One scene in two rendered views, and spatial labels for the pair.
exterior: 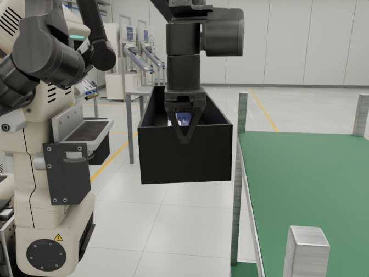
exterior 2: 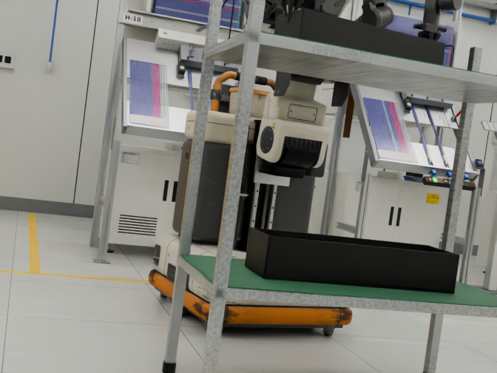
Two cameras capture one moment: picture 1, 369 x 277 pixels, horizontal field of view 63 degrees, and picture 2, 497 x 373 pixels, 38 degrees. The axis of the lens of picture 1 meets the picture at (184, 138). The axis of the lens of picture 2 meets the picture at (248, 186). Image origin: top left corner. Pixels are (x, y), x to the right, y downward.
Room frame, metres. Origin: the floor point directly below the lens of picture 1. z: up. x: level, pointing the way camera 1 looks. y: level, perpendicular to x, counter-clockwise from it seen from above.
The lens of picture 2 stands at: (-0.48, -2.10, 0.67)
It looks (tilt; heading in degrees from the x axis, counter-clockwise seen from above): 3 degrees down; 66
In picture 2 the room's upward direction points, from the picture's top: 8 degrees clockwise
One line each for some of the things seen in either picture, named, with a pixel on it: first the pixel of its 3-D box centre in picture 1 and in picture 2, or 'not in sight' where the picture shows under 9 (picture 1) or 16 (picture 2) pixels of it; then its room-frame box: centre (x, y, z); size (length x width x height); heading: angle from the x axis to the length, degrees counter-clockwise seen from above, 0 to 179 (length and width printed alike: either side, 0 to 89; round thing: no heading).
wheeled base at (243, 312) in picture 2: not in sight; (248, 277); (0.77, 0.59, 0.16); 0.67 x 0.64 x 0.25; 93
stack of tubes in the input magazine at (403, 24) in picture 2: not in sight; (413, 41); (2.34, 1.90, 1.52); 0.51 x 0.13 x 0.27; 173
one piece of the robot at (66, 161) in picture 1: (78, 147); (313, 72); (0.79, 0.30, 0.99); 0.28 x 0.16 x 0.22; 3
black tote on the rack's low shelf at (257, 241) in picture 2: not in sight; (352, 260); (0.64, -0.37, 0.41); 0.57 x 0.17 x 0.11; 173
